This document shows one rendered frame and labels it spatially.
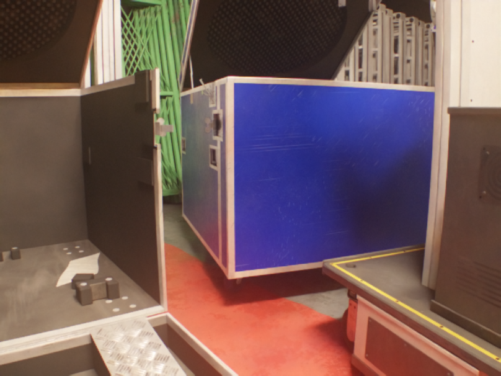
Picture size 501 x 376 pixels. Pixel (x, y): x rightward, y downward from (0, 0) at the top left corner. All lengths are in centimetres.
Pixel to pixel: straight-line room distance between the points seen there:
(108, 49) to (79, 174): 137
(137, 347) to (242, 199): 71
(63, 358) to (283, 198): 100
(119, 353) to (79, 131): 129
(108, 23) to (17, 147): 154
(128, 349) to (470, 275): 94
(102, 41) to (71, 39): 131
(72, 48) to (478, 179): 178
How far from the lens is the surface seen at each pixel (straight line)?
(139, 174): 149
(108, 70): 339
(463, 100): 127
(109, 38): 342
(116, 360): 129
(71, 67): 224
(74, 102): 228
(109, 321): 144
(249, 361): 152
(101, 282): 158
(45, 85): 227
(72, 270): 192
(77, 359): 144
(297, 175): 175
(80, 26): 209
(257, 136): 167
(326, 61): 288
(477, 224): 104
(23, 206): 227
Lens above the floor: 81
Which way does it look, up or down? 10 degrees down
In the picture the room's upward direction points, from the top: straight up
